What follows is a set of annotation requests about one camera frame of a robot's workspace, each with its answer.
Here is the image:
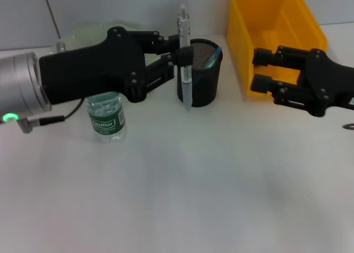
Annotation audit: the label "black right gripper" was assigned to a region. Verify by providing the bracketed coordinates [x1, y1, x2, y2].
[249, 44, 354, 118]

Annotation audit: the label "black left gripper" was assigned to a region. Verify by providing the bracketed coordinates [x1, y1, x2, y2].
[38, 27, 183, 105]

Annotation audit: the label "grey white pen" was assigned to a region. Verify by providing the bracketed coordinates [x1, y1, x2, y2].
[176, 3, 194, 112]

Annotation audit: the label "blue children's scissors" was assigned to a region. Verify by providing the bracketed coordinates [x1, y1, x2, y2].
[204, 48, 222, 70]

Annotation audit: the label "clear green-label water bottle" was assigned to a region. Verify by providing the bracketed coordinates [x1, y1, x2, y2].
[85, 91, 127, 143]

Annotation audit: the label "black mesh pen cup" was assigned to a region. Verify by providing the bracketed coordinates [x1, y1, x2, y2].
[176, 38, 223, 108]

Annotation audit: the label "green glass fruit plate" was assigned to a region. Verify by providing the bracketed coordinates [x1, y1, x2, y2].
[51, 20, 164, 71]

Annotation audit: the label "yellow plastic bin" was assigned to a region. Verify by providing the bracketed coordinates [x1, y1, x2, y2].
[227, 0, 328, 97]

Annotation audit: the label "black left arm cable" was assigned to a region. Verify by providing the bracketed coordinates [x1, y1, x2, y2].
[16, 97, 85, 135]

